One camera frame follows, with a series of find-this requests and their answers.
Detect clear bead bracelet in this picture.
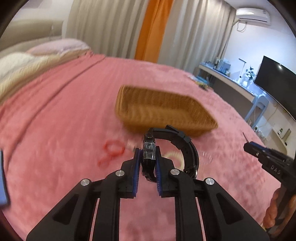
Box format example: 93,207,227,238
200,150,215,164

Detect black smart watch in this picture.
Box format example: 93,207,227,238
141,125,199,182

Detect red cord bracelet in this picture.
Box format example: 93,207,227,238
97,139,127,167

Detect right hand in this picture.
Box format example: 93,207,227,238
263,188,280,228

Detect white chair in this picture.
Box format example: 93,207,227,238
244,94,269,129

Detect white desk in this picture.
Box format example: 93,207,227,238
197,63,257,119

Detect smartphone with blue screen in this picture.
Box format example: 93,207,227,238
0,150,10,208

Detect black television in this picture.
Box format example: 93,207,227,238
254,56,296,118

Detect white vase with flowers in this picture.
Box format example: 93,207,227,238
241,66,255,88

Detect white desk lamp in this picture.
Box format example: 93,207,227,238
238,58,246,80

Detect pink fleece blanket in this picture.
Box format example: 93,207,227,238
1,54,279,239

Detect small items on bed edge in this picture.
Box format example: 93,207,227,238
188,75,213,91

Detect books on desk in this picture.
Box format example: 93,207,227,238
214,58,231,74

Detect brown wicker basket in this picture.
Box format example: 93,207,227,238
115,85,218,137

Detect white air conditioner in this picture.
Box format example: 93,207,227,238
236,8,271,26

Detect beige quilt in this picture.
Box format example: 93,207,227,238
1,51,93,104

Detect beige curtain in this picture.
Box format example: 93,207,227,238
65,1,235,72

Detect white dotted pillow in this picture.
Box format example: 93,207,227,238
1,52,48,82

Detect pink pillow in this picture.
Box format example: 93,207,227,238
26,38,91,56

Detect orange curtain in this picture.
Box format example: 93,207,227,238
134,0,174,63

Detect beige padded headboard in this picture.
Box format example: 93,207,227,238
1,19,63,57

